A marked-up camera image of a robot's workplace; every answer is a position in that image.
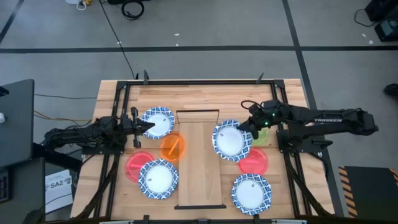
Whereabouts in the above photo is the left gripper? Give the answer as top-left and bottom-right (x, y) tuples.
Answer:
(119, 107), (155, 149)

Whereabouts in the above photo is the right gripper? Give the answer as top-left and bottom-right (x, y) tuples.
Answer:
(237, 100), (282, 140)

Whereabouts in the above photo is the green plastic plate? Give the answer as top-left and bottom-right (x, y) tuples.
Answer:
(251, 127), (270, 147)

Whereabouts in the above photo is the blue white paper plate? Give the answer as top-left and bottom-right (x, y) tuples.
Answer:
(211, 119), (253, 162)
(137, 159), (180, 200)
(231, 173), (272, 216)
(140, 106), (176, 140)

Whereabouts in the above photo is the orange plastic plate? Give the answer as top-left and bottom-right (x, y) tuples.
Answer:
(159, 131), (187, 162)

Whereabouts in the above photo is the pink plastic plate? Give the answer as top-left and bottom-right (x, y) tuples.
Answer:
(124, 151), (155, 183)
(238, 147), (269, 175)

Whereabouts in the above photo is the white printed paper sheet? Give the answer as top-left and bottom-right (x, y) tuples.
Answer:
(45, 169), (74, 214)

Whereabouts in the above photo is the dark grey side desk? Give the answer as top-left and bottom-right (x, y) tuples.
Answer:
(0, 78), (35, 169)

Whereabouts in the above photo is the black mat with hazard stripes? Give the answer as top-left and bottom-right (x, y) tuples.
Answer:
(338, 166), (398, 218)

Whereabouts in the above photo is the person's foot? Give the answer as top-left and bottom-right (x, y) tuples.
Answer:
(384, 83), (398, 96)

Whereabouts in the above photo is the black device with buttons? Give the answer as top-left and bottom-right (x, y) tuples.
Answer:
(0, 167), (13, 203)

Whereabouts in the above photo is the black equipment case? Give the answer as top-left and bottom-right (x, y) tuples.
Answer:
(374, 17), (398, 42)

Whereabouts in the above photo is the black bag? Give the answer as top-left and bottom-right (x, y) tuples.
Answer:
(364, 0), (398, 22)

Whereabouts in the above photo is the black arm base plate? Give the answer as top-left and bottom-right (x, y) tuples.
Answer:
(276, 129), (333, 154)
(81, 143), (125, 156)

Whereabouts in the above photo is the black aluminium table frame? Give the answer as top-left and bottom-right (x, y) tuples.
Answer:
(73, 79), (336, 224)

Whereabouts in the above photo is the yellow floor cable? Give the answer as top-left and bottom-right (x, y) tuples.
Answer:
(33, 110), (94, 123)

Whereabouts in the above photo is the thin black floor cable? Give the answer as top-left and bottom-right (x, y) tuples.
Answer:
(34, 93), (98, 100)

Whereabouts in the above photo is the long black floor cable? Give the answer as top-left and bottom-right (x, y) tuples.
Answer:
(98, 0), (137, 79)

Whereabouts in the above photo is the coiled black cable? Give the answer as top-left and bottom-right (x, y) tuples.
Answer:
(120, 0), (146, 21)

